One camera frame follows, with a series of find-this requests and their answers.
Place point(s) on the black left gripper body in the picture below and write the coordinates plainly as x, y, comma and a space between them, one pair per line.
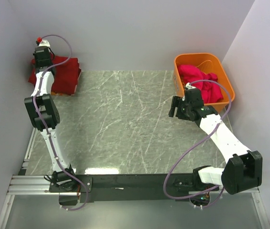
36, 60

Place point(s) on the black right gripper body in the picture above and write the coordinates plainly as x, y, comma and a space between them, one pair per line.
183, 112

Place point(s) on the red t-shirt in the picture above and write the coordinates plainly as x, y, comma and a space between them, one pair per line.
61, 77

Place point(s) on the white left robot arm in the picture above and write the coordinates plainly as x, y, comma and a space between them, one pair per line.
45, 117

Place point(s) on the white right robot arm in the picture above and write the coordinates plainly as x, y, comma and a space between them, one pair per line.
243, 168

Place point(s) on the pink t-shirt in basket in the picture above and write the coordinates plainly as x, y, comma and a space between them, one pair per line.
211, 92

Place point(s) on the orange folded t-shirt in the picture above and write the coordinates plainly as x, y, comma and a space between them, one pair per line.
59, 94

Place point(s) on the pink folded t-shirt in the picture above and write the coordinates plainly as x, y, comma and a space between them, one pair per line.
77, 82

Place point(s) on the orange plastic basket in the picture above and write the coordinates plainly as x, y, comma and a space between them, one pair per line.
207, 63

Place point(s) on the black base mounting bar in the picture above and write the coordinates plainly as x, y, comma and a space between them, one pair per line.
118, 187

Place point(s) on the aluminium frame rail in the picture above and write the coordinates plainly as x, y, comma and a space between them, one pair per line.
30, 205

